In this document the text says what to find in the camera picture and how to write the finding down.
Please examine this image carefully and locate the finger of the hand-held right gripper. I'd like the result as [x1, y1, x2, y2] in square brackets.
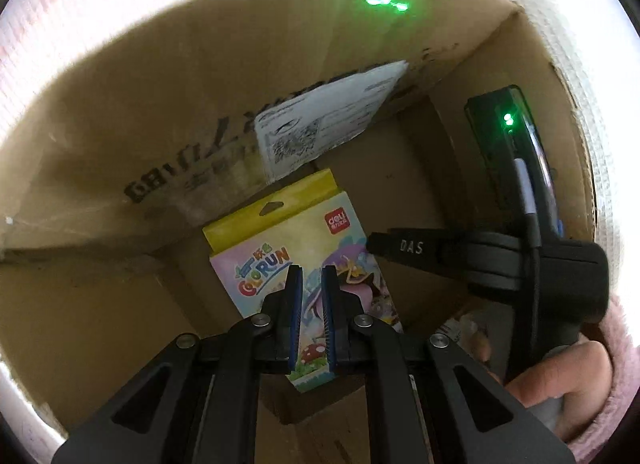
[366, 228, 473, 277]

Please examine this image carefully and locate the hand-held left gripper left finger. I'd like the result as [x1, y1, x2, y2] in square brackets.
[51, 265, 304, 464]

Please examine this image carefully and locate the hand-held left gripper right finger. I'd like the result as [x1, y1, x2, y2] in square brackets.
[321, 265, 576, 464]

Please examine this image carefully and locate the colourful marker pen box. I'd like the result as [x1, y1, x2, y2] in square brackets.
[202, 169, 405, 395]

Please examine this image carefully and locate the brown cardboard box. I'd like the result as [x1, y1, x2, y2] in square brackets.
[0, 0, 601, 447]

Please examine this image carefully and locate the person's right forearm pink sleeve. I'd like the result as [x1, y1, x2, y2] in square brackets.
[565, 294, 640, 464]

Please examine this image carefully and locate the person's right hand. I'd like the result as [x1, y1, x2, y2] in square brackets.
[505, 341, 615, 440]

